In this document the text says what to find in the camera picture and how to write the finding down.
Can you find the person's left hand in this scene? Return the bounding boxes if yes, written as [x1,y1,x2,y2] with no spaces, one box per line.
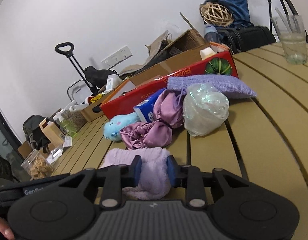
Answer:
[0,218,15,240]

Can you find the blue water bottle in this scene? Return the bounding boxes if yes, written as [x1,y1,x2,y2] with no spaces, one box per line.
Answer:
[204,24,221,44]

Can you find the white wall socket strip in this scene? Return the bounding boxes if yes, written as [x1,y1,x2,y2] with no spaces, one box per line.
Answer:
[101,46,133,69]

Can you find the dark green backpack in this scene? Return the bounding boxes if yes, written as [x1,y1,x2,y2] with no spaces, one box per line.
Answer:
[23,115,50,150]

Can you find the green spray bottle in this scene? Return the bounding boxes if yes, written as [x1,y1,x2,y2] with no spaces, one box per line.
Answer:
[56,112,77,138]

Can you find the iridescent white mesh pouf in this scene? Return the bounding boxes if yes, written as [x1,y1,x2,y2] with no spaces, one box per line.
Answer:
[183,83,229,137]

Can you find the black bag on trolley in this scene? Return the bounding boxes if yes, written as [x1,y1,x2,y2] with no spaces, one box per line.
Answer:
[84,66,118,88]

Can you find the tan wooden box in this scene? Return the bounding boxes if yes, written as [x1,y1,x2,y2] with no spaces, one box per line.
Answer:
[39,118,65,147]

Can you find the lilac fluffy towel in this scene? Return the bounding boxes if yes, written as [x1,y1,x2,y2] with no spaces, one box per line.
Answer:
[100,147,171,200]

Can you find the woven rattan ball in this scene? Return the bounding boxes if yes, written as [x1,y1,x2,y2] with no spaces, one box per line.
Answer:
[200,2,234,27]

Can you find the blue tissue pack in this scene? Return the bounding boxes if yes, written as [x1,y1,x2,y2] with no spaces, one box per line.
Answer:
[133,88,165,122]

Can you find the black suitcase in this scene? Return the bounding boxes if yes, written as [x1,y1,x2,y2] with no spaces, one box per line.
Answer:
[217,26,276,54]

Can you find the pink satin scrunchie cloth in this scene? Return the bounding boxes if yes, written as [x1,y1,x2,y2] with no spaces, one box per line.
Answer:
[120,89,184,150]

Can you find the clear drinking glass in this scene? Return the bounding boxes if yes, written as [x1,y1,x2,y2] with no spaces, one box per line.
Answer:
[271,15,308,64]

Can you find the light blue plush toy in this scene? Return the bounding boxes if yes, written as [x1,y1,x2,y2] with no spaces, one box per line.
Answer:
[103,112,140,142]

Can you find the small brown cardboard box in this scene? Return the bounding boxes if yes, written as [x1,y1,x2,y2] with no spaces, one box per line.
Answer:
[80,79,135,122]

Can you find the purple knitted pouch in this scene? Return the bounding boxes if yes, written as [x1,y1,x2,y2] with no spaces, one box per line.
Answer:
[167,74,257,99]

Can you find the large brown cardboard box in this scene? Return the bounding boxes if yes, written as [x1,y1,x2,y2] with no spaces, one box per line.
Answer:
[119,14,206,80]

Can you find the red cardboard box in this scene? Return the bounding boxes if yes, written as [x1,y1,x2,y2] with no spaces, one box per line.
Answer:
[99,42,239,120]

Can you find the dark blue velvet cushion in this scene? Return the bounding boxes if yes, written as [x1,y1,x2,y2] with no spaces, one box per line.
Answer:
[205,0,254,29]

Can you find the clear jar with snacks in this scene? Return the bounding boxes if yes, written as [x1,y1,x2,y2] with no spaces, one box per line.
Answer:
[21,150,54,180]

